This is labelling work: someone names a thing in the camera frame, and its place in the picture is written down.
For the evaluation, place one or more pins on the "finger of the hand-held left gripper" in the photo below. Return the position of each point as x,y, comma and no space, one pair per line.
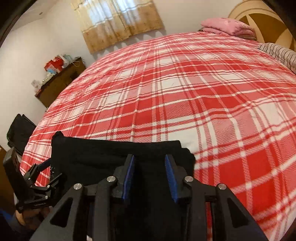
52,183
42,166

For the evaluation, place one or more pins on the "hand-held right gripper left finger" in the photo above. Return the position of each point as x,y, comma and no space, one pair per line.
129,176

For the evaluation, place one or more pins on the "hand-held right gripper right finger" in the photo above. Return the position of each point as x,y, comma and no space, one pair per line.
171,178

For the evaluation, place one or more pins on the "black pants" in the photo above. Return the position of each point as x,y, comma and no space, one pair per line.
104,153

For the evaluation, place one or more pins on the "person's left hand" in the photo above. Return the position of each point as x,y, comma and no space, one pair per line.
25,219

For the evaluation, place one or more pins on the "black suitcase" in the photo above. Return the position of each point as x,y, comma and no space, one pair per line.
19,132

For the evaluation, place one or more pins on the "small clear container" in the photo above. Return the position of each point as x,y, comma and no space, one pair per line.
36,84

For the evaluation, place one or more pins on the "wooden cabinet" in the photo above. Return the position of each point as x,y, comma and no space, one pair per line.
60,83

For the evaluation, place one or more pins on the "red plaid bed sheet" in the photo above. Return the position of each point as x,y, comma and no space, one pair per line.
185,92

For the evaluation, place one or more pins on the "red bag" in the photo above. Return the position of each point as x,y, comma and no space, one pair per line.
54,64

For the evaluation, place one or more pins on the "white plastic bag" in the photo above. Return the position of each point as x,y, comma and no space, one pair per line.
67,59

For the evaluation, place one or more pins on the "beige patterned curtain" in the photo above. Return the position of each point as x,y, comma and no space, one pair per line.
115,27

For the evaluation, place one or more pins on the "pink folded quilt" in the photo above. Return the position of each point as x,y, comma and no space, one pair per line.
224,25

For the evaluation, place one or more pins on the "striped pillow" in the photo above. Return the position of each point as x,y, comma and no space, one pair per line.
282,54

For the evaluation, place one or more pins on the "brown and cream headboard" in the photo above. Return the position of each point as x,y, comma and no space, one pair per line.
266,25

